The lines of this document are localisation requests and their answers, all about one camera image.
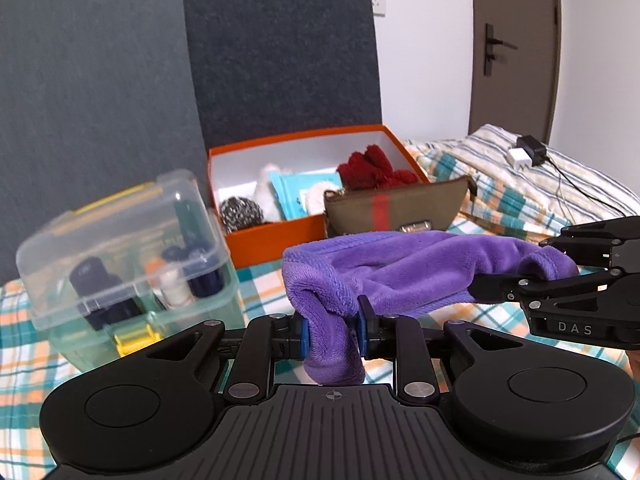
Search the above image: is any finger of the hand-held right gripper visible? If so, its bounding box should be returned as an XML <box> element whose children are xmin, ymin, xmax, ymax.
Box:
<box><xmin>469</xmin><ymin>266</ymin><xmax>640</xmax><ymax>311</ymax></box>
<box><xmin>539</xmin><ymin>216</ymin><xmax>640</xmax><ymax>267</ymax></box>

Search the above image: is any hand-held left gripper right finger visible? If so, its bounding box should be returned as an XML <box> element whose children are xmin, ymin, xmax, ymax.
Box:
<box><xmin>357</xmin><ymin>295</ymin><xmax>523</xmax><ymax>406</ymax></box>

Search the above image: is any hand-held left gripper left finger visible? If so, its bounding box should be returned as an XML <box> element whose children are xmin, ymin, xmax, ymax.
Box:
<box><xmin>127</xmin><ymin>312</ymin><xmax>308</xmax><ymax>403</ymax></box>

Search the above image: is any purple plush towel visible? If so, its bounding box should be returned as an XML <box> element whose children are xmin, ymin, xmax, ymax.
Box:
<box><xmin>281</xmin><ymin>230</ymin><xmax>576</xmax><ymax>386</ymax></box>

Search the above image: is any orange cardboard box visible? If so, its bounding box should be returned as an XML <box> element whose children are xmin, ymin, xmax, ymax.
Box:
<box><xmin>206</xmin><ymin>124</ymin><xmax>431</xmax><ymax>270</ymax></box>

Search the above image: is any dark fuzzy scrubber ball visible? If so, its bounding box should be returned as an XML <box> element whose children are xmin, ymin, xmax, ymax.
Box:
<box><xmin>219</xmin><ymin>196</ymin><xmax>266</xmax><ymax>233</ymax></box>

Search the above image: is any white and teal face mask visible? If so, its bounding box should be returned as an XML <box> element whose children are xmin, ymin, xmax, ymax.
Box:
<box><xmin>269</xmin><ymin>170</ymin><xmax>343</xmax><ymax>221</ymax></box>

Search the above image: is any white plush toy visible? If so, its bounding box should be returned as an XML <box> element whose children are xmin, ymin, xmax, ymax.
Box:
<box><xmin>254</xmin><ymin>161</ymin><xmax>343</xmax><ymax>223</ymax></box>

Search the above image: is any dark red fluffy sock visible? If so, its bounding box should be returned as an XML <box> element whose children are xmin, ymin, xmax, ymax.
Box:
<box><xmin>336</xmin><ymin>144</ymin><xmax>421</xmax><ymax>192</ymax></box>

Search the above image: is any striped white blanket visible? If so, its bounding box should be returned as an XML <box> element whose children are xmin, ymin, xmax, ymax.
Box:
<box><xmin>450</xmin><ymin>124</ymin><xmax>640</xmax><ymax>241</ymax></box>

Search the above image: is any black power adapter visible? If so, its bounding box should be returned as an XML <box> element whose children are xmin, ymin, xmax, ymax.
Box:
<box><xmin>517</xmin><ymin>135</ymin><xmax>548</xmax><ymax>166</ymax></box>

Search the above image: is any dark blue bottle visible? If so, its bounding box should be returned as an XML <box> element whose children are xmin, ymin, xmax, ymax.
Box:
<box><xmin>187</xmin><ymin>245</ymin><xmax>226</xmax><ymax>298</ymax></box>

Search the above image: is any olive green zipper pouch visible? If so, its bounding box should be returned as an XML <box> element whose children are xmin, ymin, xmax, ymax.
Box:
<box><xmin>322</xmin><ymin>175</ymin><xmax>478</xmax><ymax>238</ymax></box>

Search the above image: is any white bottle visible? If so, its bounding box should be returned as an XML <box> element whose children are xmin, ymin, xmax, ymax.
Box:
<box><xmin>160</xmin><ymin>265</ymin><xmax>193</xmax><ymax>311</ymax></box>

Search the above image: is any black capped jar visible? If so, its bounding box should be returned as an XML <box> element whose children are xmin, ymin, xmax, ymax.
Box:
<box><xmin>70</xmin><ymin>257</ymin><xmax>141</xmax><ymax>331</ymax></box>

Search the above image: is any clear plastic storage box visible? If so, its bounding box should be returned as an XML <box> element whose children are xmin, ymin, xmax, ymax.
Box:
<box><xmin>15</xmin><ymin>169</ymin><xmax>243</xmax><ymax>371</ymax></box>

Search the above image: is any brown door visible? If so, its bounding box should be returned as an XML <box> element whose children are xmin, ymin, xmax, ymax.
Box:
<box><xmin>470</xmin><ymin>0</ymin><xmax>640</xmax><ymax>148</ymax></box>

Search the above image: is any grey fabric headboard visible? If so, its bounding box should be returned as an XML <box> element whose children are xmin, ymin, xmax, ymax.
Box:
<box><xmin>0</xmin><ymin>0</ymin><xmax>386</xmax><ymax>281</ymax></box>

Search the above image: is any thin black charger cable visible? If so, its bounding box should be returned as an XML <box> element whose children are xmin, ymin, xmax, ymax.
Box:
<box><xmin>545</xmin><ymin>152</ymin><xmax>633</xmax><ymax>221</ymax></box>

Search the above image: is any dark door handle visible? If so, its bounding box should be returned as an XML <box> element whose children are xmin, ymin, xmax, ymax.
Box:
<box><xmin>484</xmin><ymin>22</ymin><xmax>518</xmax><ymax>77</ymax></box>

